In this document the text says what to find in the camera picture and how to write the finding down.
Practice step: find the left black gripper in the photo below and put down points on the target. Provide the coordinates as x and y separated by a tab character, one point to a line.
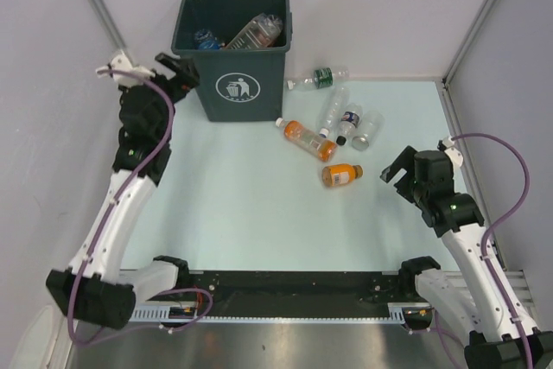
186	76

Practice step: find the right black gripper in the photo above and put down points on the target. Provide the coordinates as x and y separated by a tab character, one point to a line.
406	160

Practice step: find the blue label water bottle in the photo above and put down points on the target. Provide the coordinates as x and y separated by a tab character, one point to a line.
204	39

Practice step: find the clear cup silver base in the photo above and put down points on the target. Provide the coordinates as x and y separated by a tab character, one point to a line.
366	135

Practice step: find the orange juice bottle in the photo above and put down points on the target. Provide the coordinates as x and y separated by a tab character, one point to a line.
340	174

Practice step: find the orange tea bottle white cap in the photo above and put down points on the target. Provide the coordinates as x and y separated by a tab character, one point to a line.
306	139

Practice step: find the large clear bottle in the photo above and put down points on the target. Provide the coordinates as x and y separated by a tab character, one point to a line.
260	32

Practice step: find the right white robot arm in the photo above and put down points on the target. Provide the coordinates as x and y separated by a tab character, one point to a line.
490	321

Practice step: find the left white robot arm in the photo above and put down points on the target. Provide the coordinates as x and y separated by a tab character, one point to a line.
90	289

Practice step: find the dark green plastic bin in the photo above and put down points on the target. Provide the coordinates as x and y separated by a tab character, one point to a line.
235	85

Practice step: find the pepsi label clear bottle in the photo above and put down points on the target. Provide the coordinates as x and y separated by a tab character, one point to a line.
349	123

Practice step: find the clear bottle white cap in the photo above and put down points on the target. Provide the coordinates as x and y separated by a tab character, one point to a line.
332	111

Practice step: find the green label clear bottle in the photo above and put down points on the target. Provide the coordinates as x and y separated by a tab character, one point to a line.
319	78

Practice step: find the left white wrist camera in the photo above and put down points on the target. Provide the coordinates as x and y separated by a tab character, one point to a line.
123	71

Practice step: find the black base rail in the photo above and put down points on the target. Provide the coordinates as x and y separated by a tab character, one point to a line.
301	294

